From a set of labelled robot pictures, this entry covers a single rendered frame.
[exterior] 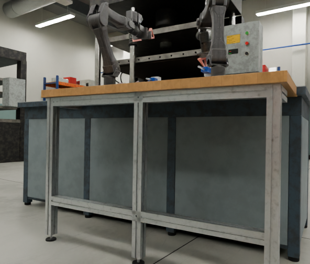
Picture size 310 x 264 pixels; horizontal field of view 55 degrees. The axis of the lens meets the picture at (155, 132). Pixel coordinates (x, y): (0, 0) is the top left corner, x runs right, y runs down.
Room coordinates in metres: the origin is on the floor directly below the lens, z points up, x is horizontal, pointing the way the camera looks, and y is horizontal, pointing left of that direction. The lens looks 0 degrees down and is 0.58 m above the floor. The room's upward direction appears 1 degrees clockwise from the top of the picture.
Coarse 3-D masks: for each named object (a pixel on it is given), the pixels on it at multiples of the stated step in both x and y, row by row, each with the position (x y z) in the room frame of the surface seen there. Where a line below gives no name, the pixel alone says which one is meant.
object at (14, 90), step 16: (0, 48) 5.25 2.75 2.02; (0, 64) 5.91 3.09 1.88; (0, 80) 5.36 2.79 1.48; (16, 80) 5.25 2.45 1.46; (0, 96) 5.72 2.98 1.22; (16, 96) 5.26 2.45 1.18; (16, 112) 5.64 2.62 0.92; (0, 128) 5.27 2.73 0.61; (16, 128) 5.52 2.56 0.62; (0, 144) 5.28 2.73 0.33; (16, 144) 5.52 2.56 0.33; (0, 160) 5.28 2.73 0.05; (16, 160) 5.53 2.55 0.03
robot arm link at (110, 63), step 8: (88, 16) 1.50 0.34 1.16; (96, 16) 1.47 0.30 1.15; (96, 24) 1.49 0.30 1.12; (96, 32) 1.52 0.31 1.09; (104, 32) 1.52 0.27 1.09; (104, 40) 1.53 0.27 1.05; (104, 48) 1.54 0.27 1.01; (104, 56) 1.57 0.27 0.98; (112, 56) 1.58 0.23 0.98; (104, 64) 1.59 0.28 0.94; (112, 64) 1.58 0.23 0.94; (104, 72) 1.62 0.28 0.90; (112, 72) 1.59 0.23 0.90
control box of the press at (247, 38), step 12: (240, 24) 2.39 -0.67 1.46; (252, 24) 2.34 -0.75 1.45; (228, 36) 2.43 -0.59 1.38; (240, 36) 2.39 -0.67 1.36; (252, 36) 2.34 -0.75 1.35; (228, 48) 2.43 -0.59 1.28; (240, 48) 2.38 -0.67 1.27; (252, 48) 2.34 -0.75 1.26; (228, 60) 2.43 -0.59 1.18; (240, 60) 2.38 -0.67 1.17; (252, 60) 2.34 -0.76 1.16; (228, 72) 2.43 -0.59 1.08; (240, 72) 2.38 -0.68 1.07; (252, 72) 2.35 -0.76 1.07
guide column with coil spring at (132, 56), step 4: (132, 8) 2.79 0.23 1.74; (136, 8) 2.81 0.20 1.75; (132, 48) 2.79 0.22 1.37; (132, 52) 2.79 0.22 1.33; (132, 56) 2.79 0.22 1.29; (132, 60) 2.79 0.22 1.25; (132, 64) 2.79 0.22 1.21; (132, 68) 2.79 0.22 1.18; (132, 72) 2.79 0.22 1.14; (132, 76) 2.79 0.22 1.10; (132, 80) 2.79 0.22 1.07
